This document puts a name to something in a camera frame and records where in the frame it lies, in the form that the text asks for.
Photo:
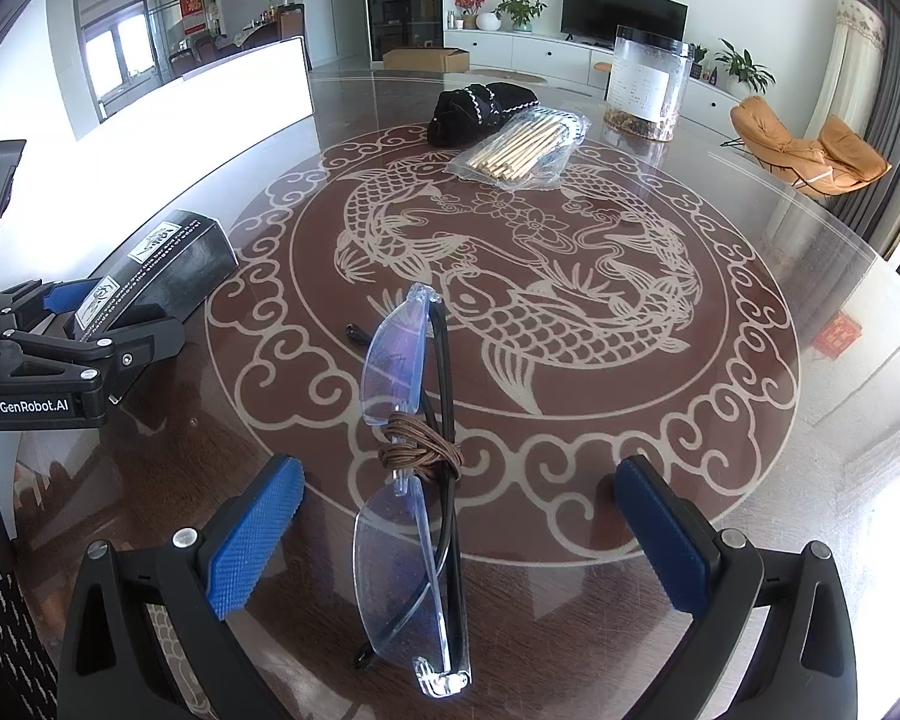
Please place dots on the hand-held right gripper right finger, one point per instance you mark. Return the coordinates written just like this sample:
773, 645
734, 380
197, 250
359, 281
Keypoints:
660, 532

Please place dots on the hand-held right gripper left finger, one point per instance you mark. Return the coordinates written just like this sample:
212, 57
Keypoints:
259, 532

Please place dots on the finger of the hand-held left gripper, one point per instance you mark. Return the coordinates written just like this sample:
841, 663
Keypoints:
67, 298
135, 349

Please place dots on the black box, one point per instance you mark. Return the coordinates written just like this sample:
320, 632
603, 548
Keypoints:
172, 262

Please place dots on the rimless glasses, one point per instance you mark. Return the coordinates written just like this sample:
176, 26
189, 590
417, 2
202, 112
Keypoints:
397, 367

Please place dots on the glass desktop with fish pattern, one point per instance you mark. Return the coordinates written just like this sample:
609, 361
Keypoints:
570, 480

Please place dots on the white glossy panel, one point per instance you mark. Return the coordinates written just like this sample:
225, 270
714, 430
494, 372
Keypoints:
157, 135

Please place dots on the black gold-patterned cloth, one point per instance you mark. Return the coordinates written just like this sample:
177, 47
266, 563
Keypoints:
7, 652

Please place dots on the red sign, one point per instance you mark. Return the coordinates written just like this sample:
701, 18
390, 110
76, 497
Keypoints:
192, 13

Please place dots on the black knit hat far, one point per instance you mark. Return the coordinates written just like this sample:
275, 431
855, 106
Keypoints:
465, 116

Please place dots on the cardboard box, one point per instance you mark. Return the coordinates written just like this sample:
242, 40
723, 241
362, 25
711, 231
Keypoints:
424, 60

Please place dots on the pack of wooden chopsticks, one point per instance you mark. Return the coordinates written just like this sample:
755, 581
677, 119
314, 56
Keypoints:
514, 146

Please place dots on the orange lounge chair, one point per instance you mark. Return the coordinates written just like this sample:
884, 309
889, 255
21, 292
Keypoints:
832, 154

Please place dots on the dark glass cabinet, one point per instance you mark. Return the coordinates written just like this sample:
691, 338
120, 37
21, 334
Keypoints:
405, 0

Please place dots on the clear plastic jar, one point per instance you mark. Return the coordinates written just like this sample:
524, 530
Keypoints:
649, 82

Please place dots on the wooden stool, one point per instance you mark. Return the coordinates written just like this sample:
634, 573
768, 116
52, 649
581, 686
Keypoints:
604, 69

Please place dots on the large leafy potted plant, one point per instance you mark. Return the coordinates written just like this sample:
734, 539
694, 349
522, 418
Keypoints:
746, 67

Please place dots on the round beige mat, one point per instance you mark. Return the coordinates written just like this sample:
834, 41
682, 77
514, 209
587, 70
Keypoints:
521, 76

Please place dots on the red flowers in vase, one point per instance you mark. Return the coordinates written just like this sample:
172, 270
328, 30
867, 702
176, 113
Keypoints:
469, 4

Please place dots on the white sideboard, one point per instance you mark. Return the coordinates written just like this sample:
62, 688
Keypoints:
540, 52

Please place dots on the beige curtain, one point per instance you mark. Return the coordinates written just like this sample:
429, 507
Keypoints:
847, 60

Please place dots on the green potted plant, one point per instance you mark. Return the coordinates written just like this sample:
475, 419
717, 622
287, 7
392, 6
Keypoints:
521, 11

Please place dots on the black television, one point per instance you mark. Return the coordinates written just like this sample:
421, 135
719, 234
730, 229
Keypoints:
622, 7

